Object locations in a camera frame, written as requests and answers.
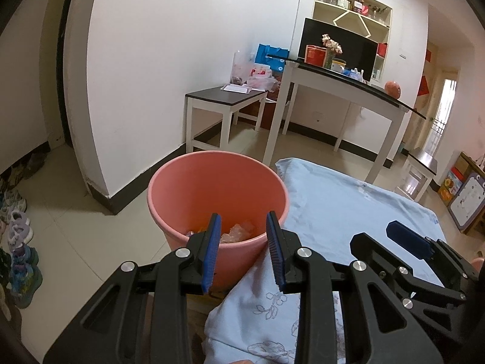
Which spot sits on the small dark-top stool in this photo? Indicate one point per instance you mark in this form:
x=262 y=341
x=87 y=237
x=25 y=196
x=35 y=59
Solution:
x=422 y=159

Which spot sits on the white door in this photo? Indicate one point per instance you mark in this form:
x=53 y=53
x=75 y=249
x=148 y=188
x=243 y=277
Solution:
x=443 y=113

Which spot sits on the low dark-top side table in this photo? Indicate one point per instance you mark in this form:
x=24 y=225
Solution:
x=223 y=96

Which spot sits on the wall socket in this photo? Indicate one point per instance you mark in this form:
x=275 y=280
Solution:
x=317 y=116

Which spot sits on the white glass-top table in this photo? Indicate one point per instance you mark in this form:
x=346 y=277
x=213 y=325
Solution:
x=341 y=83

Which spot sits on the purple drawing board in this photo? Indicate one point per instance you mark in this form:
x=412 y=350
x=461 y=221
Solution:
x=468 y=201

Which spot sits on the colourful cardboard box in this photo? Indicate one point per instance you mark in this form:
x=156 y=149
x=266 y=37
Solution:
x=449 y=185

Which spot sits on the pink and purple chair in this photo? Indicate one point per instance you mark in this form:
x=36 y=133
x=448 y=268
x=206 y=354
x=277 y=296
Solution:
x=479 y=262

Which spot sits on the clear bubble plastic bag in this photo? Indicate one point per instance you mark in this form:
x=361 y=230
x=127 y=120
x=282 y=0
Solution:
x=238 y=233

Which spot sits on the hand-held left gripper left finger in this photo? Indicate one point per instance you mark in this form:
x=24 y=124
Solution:
x=212 y=250

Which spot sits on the pink plastic bag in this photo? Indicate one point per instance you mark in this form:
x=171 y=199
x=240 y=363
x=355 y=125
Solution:
x=263 y=82

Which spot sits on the white paper sheet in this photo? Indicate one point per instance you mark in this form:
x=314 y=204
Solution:
x=237 y=88

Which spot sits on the red shelf box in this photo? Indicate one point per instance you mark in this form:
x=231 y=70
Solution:
x=382 y=50

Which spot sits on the dark red carton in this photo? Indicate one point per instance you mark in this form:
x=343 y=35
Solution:
x=265 y=115

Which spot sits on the pink plastic bucket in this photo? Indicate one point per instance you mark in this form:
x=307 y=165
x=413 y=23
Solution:
x=182 y=189

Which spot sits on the red paper couplet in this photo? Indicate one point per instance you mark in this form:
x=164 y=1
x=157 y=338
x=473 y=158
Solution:
x=430 y=55

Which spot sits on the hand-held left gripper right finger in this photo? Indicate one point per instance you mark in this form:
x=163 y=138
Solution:
x=274 y=250

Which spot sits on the blue shopping bag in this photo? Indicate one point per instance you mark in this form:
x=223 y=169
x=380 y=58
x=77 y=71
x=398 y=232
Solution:
x=271 y=55

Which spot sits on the small white jar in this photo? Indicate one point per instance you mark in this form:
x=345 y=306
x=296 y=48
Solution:
x=338 y=65

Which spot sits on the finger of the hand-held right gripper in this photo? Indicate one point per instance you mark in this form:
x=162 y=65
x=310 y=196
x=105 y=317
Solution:
x=409 y=239
x=379 y=254

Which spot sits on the black monitor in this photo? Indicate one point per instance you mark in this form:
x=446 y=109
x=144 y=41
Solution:
x=352 y=41

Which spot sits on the blue plastic bag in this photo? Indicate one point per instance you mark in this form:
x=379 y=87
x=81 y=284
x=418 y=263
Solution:
x=350 y=74

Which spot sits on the row of shoes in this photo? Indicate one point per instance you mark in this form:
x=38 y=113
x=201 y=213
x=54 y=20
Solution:
x=19 y=242

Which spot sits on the red diamond paper decoration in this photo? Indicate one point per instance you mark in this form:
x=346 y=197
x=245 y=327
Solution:
x=424 y=86

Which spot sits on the flower bouquet in vase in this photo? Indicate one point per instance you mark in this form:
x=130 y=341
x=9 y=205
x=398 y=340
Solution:
x=331 y=45

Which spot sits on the light blue floral tablecloth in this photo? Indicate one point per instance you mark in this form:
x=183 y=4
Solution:
x=341 y=204

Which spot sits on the red pomelo fruit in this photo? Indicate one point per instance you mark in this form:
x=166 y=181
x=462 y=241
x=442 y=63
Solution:
x=394 y=89

